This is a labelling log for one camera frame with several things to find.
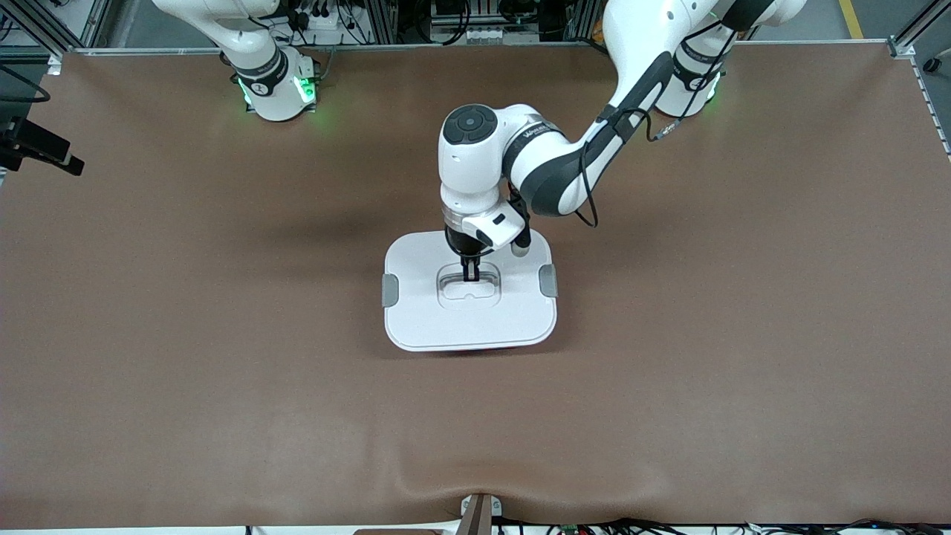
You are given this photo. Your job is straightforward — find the brown table mat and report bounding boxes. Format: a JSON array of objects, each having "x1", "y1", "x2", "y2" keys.
[{"x1": 0, "y1": 41, "x2": 951, "y2": 530}]

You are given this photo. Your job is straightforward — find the white power strip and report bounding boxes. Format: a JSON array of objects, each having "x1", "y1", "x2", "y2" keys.
[{"x1": 286, "y1": 6, "x2": 350, "y2": 47}]

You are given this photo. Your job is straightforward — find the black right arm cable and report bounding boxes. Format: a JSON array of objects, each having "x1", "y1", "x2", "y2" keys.
[{"x1": 0, "y1": 65, "x2": 51, "y2": 105}]

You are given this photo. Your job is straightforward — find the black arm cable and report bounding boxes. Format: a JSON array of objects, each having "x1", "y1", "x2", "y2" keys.
[
  {"x1": 0, "y1": 65, "x2": 51, "y2": 105},
  {"x1": 576, "y1": 108, "x2": 681, "y2": 227}
]

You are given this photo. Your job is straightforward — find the aluminium frame post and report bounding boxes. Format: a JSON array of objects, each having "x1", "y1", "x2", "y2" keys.
[
  {"x1": 888, "y1": 0, "x2": 951, "y2": 59},
  {"x1": 0, "y1": 0, "x2": 112, "y2": 56}
]

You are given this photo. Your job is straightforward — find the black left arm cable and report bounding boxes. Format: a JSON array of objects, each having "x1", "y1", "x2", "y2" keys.
[{"x1": 576, "y1": 108, "x2": 681, "y2": 227}]

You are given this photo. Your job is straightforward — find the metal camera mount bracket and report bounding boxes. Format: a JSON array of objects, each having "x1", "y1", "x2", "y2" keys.
[{"x1": 457, "y1": 493, "x2": 503, "y2": 535}]

